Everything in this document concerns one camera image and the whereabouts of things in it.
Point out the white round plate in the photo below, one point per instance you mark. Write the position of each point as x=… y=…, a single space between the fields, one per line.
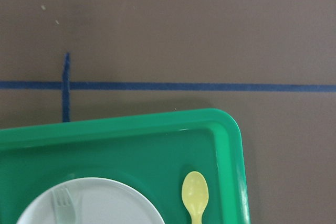
x=96 y=200

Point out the yellow plastic spoon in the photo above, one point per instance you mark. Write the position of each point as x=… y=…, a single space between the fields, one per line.
x=195 y=195

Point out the green plastic tray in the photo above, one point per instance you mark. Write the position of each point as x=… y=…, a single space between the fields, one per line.
x=152 y=153

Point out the pale green plastic fork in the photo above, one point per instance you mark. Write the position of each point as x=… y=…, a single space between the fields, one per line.
x=63 y=206

